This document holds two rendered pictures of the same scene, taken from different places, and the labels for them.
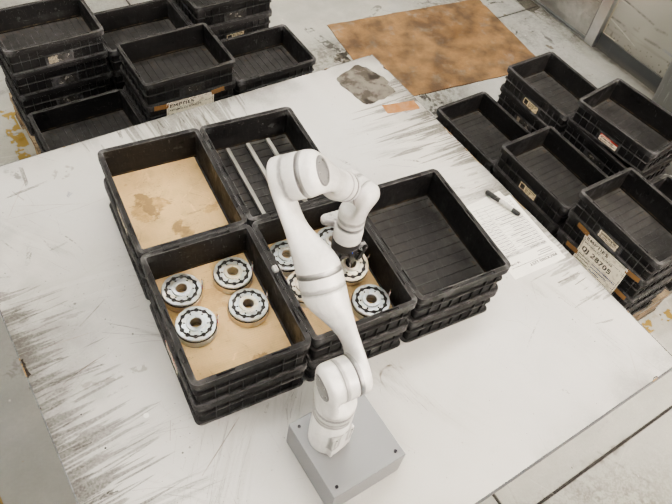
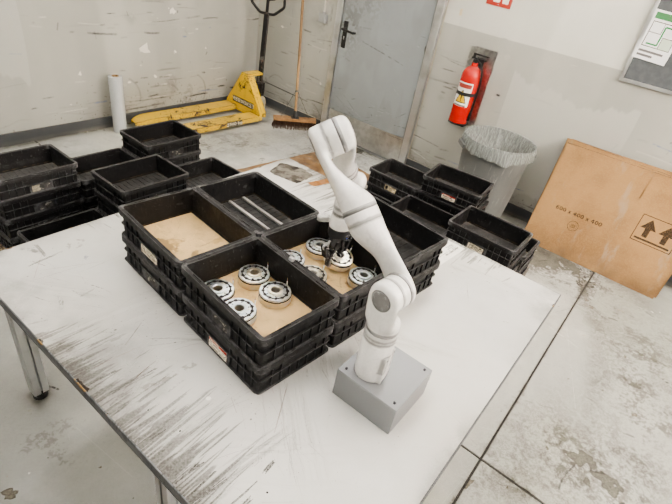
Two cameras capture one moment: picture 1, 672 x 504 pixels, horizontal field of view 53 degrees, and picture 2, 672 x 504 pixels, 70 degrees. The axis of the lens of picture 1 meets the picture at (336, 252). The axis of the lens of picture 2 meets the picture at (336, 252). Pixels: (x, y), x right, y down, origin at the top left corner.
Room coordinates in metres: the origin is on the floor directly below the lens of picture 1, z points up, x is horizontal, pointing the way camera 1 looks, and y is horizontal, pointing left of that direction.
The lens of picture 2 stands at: (-0.23, 0.36, 1.83)
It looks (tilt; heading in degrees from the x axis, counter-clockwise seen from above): 34 degrees down; 344
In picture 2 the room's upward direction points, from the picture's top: 11 degrees clockwise
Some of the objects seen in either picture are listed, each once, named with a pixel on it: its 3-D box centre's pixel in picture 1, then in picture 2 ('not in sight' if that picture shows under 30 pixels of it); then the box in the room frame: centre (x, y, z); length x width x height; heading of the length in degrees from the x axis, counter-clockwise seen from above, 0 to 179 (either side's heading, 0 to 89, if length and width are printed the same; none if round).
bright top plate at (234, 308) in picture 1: (248, 304); (275, 291); (0.93, 0.19, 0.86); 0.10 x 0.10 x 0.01
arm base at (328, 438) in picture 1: (330, 420); (375, 349); (0.65, -0.06, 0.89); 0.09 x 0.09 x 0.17; 50
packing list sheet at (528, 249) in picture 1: (510, 232); (424, 240); (1.50, -0.55, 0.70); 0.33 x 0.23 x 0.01; 41
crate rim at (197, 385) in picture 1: (223, 300); (260, 284); (0.89, 0.25, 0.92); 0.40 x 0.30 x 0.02; 36
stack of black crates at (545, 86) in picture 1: (545, 111); (398, 194); (2.69, -0.86, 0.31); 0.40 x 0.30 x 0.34; 41
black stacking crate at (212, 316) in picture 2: (223, 311); (258, 297); (0.89, 0.25, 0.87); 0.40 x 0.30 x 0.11; 36
